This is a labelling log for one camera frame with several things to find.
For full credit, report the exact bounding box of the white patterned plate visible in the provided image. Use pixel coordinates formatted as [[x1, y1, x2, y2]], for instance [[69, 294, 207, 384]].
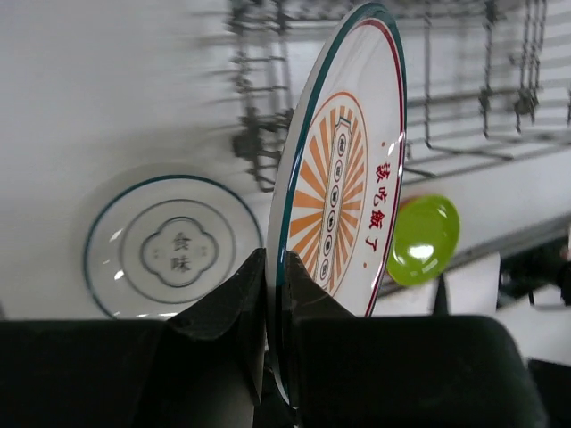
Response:
[[82, 174, 263, 319]]

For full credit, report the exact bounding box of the grey wire dish rack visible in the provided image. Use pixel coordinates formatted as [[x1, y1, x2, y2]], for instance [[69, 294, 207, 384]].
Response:
[[196, 1, 570, 193]]

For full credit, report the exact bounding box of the white plate colourful print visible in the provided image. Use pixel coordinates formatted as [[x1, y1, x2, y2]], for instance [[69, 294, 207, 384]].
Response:
[[265, 2, 407, 399]]

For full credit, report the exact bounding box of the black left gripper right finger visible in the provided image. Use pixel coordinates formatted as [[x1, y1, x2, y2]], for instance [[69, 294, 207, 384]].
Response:
[[283, 254, 549, 427]]

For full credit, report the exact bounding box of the lime green plastic plate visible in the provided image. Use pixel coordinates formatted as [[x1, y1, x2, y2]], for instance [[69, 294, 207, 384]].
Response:
[[387, 194, 460, 287]]

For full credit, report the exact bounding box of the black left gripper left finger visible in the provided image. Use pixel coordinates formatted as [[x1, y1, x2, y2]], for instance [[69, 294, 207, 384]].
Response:
[[1, 249, 265, 427]]

